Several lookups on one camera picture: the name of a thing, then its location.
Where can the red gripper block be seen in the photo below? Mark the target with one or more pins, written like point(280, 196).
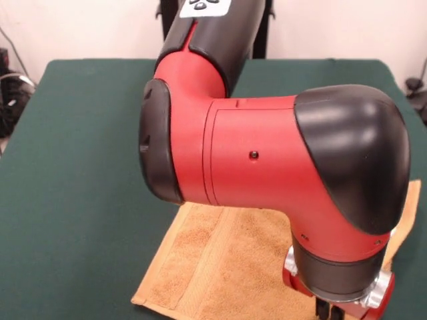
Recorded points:
point(373, 296)

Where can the orange terry towel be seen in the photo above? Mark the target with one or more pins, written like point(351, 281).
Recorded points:
point(217, 266)

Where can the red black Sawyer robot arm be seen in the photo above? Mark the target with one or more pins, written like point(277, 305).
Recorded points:
point(283, 166)

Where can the black office chair base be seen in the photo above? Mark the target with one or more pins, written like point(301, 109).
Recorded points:
point(13, 100)
point(415, 86)

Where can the dark green table cloth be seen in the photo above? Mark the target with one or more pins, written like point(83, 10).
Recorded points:
point(66, 166)

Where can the black box with red light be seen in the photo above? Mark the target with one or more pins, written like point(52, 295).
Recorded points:
point(3, 60)

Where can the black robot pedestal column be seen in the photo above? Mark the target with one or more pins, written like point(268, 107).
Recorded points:
point(262, 36)

